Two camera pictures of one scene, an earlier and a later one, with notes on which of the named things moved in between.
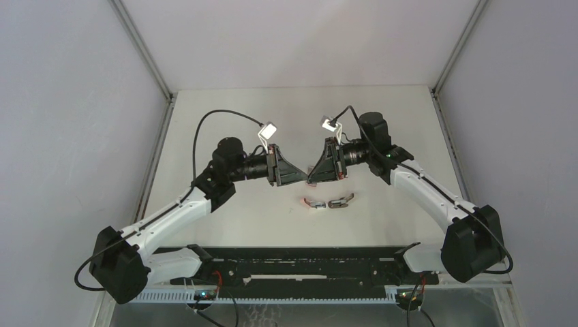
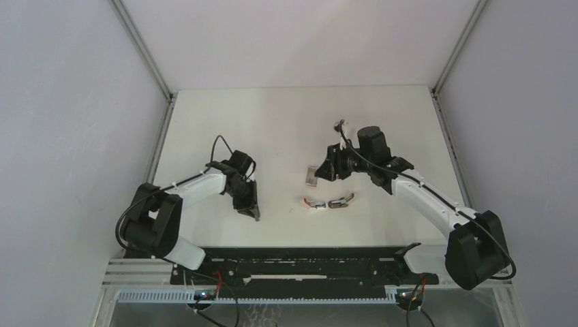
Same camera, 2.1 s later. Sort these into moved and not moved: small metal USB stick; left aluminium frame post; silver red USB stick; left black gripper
Moved: left black gripper
Not moved: small metal USB stick; silver red USB stick; left aluminium frame post
